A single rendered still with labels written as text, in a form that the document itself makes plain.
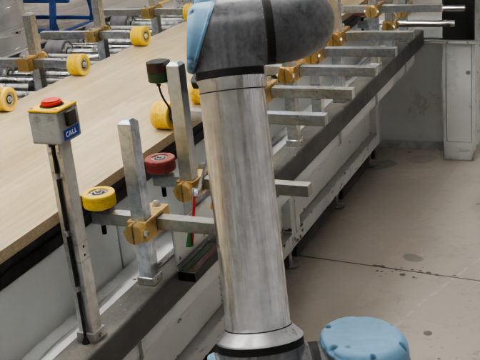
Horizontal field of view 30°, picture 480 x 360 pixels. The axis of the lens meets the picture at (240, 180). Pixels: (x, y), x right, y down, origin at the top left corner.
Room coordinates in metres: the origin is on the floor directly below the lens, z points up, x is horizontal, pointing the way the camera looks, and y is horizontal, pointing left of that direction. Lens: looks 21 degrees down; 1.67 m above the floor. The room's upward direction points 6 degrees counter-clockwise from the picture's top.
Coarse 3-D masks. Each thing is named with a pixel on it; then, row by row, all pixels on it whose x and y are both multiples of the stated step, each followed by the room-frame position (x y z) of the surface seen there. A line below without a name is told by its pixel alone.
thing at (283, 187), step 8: (160, 176) 2.21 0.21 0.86; (168, 176) 2.20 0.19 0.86; (176, 176) 2.20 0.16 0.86; (208, 176) 2.17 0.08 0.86; (160, 184) 2.21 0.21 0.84; (168, 184) 2.20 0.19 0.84; (208, 184) 2.16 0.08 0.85; (280, 184) 2.07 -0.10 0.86; (288, 184) 2.06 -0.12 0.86; (296, 184) 2.06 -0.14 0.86; (304, 184) 2.05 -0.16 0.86; (280, 192) 2.07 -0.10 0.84; (288, 192) 2.06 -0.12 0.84; (296, 192) 2.05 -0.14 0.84; (304, 192) 2.04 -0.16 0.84
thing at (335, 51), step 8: (328, 48) 3.06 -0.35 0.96; (336, 48) 3.05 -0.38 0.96; (344, 48) 3.04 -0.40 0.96; (352, 48) 3.02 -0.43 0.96; (360, 48) 3.01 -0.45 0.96; (368, 48) 3.00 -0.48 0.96; (376, 48) 2.99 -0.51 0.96; (384, 48) 2.98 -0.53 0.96; (392, 48) 2.97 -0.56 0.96; (336, 56) 3.05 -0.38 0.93; (344, 56) 3.03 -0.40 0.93; (352, 56) 3.02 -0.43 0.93; (360, 56) 3.01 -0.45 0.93; (368, 56) 3.00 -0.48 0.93; (376, 56) 2.98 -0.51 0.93; (384, 56) 2.97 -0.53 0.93; (392, 56) 2.96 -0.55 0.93
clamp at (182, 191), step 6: (198, 174) 2.17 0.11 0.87; (180, 180) 2.14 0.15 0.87; (198, 180) 2.14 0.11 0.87; (180, 186) 2.11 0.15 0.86; (186, 186) 2.11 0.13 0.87; (192, 186) 2.12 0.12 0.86; (174, 192) 2.12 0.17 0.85; (180, 192) 2.11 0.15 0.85; (186, 192) 2.10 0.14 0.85; (180, 198) 2.11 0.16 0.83; (186, 198) 2.11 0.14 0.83; (192, 198) 2.12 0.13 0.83
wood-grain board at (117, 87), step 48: (144, 48) 3.65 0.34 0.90; (48, 96) 3.01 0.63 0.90; (96, 96) 2.94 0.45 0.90; (144, 96) 2.88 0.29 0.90; (0, 144) 2.51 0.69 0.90; (96, 144) 2.41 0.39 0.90; (144, 144) 2.37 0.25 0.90; (0, 192) 2.10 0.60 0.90; (48, 192) 2.07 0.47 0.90; (0, 240) 1.80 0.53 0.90
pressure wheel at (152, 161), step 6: (150, 156) 2.24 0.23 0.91; (156, 156) 2.23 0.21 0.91; (162, 156) 2.24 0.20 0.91; (168, 156) 2.24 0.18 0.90; (174, 156) 2.23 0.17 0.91; (150, 162) 2.20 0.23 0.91; (156, 162) 2.19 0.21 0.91; (162, 162) 2.19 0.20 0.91; (168, 162) 2.20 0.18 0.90; (174, 162) 2.22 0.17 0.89; (150, 168) 2.20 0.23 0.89; (156, 168) 2.19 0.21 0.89; (162, 168) 2.19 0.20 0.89; (168, 168) 2.20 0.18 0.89; (174, 168) 2.22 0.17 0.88; (156, 174) 2.19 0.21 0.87; (162, 174) 2.22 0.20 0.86; (162, 192) 2.23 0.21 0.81
